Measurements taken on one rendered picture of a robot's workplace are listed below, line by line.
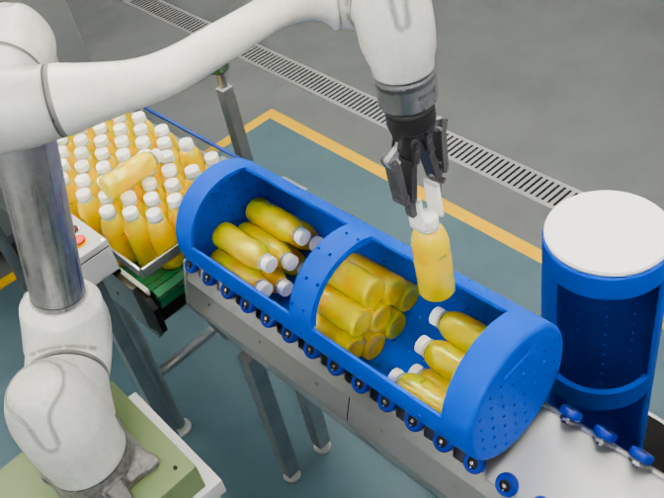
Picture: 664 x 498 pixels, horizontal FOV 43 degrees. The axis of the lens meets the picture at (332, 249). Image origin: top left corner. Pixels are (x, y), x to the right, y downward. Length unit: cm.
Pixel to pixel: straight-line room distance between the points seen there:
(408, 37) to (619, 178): 267
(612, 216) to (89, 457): 122
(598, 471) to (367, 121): 279
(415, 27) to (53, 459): 94
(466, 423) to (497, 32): 350
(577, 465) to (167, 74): 105
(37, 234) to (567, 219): 115
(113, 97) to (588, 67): 350
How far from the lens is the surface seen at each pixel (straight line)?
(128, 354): 244
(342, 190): 378
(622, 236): 195
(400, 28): 114
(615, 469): 170
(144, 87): 116
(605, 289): 190
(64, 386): 151
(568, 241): 194
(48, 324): 161
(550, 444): 172
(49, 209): 146
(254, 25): 124
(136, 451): 167
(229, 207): 206
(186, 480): 163
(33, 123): 117
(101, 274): 214
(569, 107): 416
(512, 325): 150
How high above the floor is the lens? 237
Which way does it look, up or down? 42 degrees down
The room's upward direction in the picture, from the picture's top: 13 degrees counter-clockwise
